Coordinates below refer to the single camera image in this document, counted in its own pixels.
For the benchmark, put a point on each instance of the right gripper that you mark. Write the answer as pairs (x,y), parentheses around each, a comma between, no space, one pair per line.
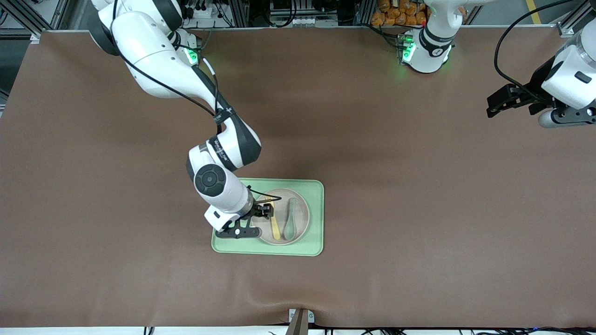
(257,209)

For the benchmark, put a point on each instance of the orange packaged goods bag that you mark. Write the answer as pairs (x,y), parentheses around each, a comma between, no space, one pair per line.
(396,14)

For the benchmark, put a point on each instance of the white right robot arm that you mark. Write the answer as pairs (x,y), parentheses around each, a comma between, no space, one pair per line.
(153,51)

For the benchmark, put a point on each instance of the beige round plate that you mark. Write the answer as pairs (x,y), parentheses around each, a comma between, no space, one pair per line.
(302,216)

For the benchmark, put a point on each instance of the tan camera mount post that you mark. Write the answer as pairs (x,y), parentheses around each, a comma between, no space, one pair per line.
(298,325)

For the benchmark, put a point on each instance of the white metal bracket plate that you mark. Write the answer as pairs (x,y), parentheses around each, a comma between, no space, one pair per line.
(311,317)

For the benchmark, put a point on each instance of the yellow plastic fork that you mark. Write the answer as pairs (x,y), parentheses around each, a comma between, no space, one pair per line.
(276,230)

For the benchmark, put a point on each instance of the black device box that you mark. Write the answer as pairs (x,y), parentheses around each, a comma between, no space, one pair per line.
(281,5)

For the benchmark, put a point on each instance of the brown table mat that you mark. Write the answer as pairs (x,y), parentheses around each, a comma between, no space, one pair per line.
(116,209)

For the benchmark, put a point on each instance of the light green plastic tray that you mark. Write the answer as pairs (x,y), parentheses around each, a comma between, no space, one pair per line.
(316,209)

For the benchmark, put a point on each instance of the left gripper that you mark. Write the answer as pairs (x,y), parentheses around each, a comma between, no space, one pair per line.
(539,80)

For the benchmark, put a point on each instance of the aluminium frame profile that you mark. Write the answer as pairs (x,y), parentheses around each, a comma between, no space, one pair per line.
(564,29)
(23,21)
(240,14)
(365,11)

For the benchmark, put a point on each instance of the white power strip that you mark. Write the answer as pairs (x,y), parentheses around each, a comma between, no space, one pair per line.
(207,13)

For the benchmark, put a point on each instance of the white terminal block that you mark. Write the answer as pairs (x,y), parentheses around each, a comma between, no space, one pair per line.
(307,21)

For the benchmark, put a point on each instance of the grey-green plastic spoon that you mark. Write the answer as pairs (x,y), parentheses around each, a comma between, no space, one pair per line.
(289,230)

